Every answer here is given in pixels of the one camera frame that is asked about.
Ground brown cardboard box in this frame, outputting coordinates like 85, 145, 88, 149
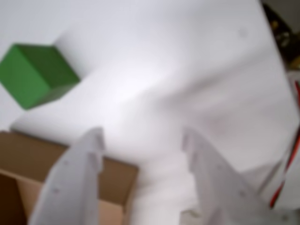
0, 131, 139, 225

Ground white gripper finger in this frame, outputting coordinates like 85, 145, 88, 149
28, 126, 105, 225
181, 127, 278, 225

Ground green cube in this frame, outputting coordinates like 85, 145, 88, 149
0, 44, 81, 110

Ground red black servo cable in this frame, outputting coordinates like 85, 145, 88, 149
269, 81, 300, 208

